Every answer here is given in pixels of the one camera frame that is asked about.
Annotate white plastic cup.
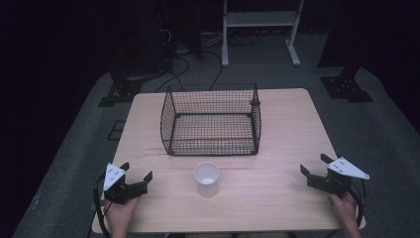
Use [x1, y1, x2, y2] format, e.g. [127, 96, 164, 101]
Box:
[193, 161, 220, 197]

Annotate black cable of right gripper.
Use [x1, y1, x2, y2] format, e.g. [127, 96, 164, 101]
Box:
[346, 178, 368, 228]

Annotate person's right hand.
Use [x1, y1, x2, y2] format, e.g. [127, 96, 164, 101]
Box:
[327, 190, 362, 238]

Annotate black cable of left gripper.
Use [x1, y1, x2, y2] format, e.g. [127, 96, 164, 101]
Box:
[86, 174, 113, 238]

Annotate black wire mesh basket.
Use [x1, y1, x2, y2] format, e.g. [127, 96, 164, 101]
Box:
[159, 82, 263, 157]

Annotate white metal stand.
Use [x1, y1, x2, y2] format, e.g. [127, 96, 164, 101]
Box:
[221, 0, 305, 67]

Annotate black stand base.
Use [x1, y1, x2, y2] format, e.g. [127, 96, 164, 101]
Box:
[320, 64, 374, 103]
[97, 70, 144, 108]

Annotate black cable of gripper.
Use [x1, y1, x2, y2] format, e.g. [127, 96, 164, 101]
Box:
[86, 174, 113, 238]
[346, 178, 368, 228]

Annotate person's left hand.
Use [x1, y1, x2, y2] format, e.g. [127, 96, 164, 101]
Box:
[104, 196, 141, 237]

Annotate black floor cables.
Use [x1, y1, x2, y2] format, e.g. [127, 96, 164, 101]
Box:
[155, 29, 262, 94]

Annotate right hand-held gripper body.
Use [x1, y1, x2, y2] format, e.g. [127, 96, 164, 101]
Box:
[306, 156, 370, 198]

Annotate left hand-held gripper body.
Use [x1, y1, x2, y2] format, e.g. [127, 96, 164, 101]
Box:
[102, 163, 149, 205]

